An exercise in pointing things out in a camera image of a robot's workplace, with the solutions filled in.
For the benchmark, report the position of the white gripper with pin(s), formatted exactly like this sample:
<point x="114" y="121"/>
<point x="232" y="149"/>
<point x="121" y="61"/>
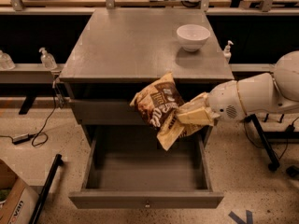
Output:
<point x="223" y="101"/>

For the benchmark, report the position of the brown chip bag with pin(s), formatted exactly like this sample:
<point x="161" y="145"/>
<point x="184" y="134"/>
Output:
<point x="157" y="104"/>

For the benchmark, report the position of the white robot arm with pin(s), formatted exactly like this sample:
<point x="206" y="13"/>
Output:
<point x="275" y="92"/>

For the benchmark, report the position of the closed grey upper drawer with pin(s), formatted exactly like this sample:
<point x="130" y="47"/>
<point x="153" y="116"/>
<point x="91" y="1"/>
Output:
<point x="105" y="112"/>

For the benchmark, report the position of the open grey lower drawer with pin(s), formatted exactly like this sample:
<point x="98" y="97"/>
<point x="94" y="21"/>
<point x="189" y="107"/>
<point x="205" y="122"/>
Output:
<point x="128" y="168"/>

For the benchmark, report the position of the grey drawer cabinet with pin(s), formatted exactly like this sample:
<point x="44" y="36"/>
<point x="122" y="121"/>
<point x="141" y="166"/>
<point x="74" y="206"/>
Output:
<point x="122" y="50"/>

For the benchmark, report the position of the white ceramic bowl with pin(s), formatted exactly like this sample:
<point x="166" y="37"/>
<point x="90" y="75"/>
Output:
<point x="192" y="36"/>

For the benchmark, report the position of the black stand leg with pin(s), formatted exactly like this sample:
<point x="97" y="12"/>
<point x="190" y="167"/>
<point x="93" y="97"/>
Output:
<point x="274" y="162"/>

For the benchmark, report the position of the black metal bar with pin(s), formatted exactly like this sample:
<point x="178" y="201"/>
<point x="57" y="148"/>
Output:
<point x="45" y="189"/>

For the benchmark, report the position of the clear sanitizer pump bottle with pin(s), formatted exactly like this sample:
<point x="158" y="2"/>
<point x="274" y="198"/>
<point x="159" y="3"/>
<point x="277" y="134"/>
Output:
<point x="47" y="59"/>

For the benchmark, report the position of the cardboard box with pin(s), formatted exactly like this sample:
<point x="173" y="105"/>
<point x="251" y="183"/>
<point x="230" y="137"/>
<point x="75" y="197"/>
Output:
<point x="18" y="199"/>

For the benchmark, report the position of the black power adapter with cable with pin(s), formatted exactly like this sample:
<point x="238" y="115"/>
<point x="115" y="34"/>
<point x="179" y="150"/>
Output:
<point x="40" y="138"/>

